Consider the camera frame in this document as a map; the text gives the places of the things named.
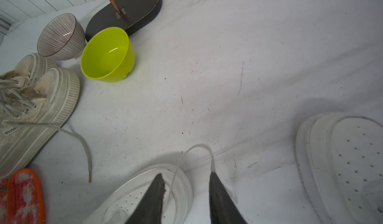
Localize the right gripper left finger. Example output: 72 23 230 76
125 174 165 224

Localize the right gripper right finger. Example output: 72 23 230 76
209 172 247 224

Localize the white sneaker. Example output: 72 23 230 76
84 152 235 224
295 112 383 224

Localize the red insole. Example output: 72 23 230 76
0 179 8 224
6 169 45 224

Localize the beige lace sneaker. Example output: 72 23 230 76
1 53 57 89
1 68 92 178

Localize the green plastic bowl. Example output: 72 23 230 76
80 27 136 83

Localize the pink glass bowl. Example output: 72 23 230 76
37 13 86 61

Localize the ornate metal cup stand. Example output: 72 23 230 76
85 0 162 41

